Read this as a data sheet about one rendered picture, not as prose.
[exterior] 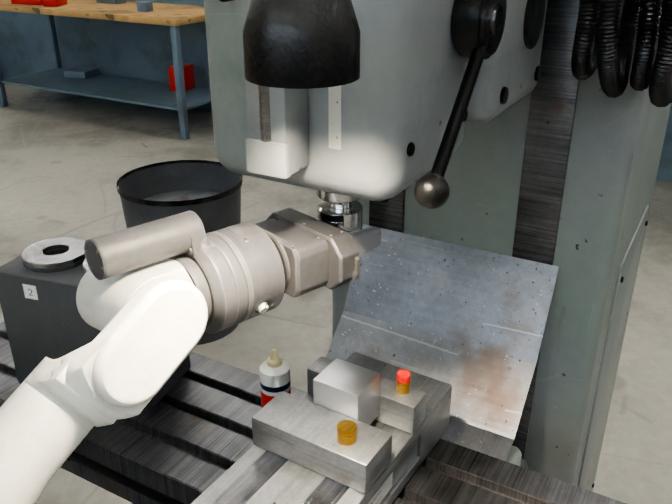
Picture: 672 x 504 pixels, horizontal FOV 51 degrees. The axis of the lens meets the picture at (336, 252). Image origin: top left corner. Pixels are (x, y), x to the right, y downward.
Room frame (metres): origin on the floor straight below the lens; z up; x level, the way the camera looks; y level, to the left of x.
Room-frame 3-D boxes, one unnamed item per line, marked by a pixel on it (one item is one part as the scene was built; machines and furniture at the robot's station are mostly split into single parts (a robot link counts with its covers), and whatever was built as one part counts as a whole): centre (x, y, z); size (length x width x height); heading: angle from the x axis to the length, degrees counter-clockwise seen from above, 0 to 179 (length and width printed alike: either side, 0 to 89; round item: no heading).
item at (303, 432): (0.63, 0.02, 1.01); 0.15 x 0.06 x 0.04; 58
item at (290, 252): (0.62, 0.06, 1.23); 0.13 x 0.12 x 0.10; 43
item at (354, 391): (0.68, -0.01, 1.03); 0.06 x 0.05 x 0.06; 58
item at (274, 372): (0.78, 0.08, 0.97); 0.04 x 0.04 x 0.11
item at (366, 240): (0.66, -0.03, 1.23); 0.06 x 0.02 x 0.03; 133
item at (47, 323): (0.88, 0.34, 1.02); 0.22 x 0.12 x 0.20; 71
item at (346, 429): (0.61, -0.01, 1.04); 0.02 x 0.02 x 0.02
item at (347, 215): (0.68, 0.00, 1.26); 0.05 x 0.05 x 0.01
